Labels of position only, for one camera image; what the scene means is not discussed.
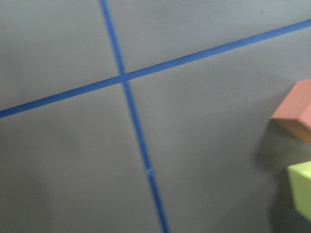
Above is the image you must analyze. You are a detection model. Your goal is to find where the pink foam cube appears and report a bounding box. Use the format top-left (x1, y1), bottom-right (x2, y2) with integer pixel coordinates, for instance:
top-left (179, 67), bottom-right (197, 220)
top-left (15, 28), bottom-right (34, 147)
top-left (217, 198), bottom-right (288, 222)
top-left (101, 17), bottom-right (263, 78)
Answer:
top-left (271, 80), bottom-right (311, 144)

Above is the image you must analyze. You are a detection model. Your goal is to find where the yellow foam cube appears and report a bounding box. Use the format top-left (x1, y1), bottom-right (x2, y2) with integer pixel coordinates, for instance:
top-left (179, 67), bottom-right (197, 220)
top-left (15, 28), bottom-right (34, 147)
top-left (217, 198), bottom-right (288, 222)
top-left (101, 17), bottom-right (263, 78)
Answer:
top-left (287, 161), bottom-right (311, 221)

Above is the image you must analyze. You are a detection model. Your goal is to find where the blue tape grid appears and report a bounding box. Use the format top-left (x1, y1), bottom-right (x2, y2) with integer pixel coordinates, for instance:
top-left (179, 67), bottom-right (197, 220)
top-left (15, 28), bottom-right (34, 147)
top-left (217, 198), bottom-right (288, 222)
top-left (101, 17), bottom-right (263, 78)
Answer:
top-left (0, 0), bottom-right (311, 233)

